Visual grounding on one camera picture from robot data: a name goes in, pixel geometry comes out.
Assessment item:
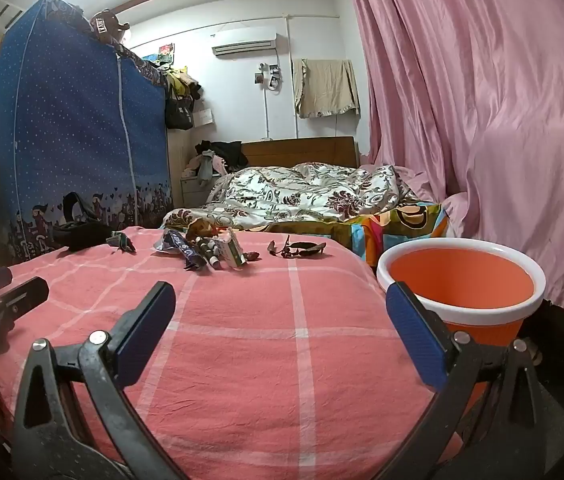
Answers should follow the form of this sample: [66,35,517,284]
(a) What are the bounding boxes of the wooden headboard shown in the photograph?
[239,136,361,171]

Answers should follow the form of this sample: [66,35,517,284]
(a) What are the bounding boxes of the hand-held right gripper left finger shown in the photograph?
[12,281,188,480]

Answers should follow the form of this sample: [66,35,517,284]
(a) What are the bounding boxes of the wall poster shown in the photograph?
[142,43,177,69]

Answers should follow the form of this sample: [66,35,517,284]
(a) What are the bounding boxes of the thick white wall pipe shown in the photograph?
[285,15,296,139]

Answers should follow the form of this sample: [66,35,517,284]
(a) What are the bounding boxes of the beige hanging towel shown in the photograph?
[293,58,362,120]

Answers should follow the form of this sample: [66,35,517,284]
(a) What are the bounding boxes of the white air conditioner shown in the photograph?
[211,27,279,58]

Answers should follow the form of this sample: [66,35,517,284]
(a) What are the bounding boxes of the blue fabric wardrobe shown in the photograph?
[0,0,174,267]

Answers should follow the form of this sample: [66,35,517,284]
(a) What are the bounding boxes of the black hanging bag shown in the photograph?
[164,85,195,131]

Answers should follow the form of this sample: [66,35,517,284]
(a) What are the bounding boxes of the dark green wrapper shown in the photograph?
[104,231,137,254]

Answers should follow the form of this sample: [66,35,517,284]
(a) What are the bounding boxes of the black sunglasses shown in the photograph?
[268,235,327,260]

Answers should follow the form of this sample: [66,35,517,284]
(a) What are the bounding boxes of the white nightstand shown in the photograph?
[180,175,215,209]

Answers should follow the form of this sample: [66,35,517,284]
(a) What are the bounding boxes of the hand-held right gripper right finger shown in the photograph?
[386,281,548,480]

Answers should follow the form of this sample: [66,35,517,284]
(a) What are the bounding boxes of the pile of clothes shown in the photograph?
[184,139,249,184]

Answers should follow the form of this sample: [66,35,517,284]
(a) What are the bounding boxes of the black cloth bag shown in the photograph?
[52,192,116,254]

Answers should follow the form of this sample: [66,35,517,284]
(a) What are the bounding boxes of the small dark tube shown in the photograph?
[197,238,223,269]

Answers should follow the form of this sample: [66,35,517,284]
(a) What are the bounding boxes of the blue silver wrapper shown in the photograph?
[153,229,199,271]

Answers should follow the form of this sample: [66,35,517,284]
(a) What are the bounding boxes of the orange bin with white rim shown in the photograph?
[376,241,548,403]

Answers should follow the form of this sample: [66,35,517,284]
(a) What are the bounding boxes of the green white packet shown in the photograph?
[219,227,247,269]

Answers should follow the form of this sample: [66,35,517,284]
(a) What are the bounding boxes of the red brown wrapper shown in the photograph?
[185,219,216,241]

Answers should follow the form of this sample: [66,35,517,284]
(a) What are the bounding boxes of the hanging yellow and dark clothes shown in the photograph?
[164,62,204,102]

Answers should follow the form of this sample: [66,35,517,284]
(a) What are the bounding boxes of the pink checked quilt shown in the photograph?
[0,225,463,480]

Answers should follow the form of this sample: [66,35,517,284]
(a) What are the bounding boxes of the colourful cartoon blanket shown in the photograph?
[342,200,447,267]

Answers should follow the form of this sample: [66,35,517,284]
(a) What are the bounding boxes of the floral patterned quilt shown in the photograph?
[162,162,413,235]

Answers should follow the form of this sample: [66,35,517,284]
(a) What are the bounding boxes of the pink curtain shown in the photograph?
[344,0,564,321]

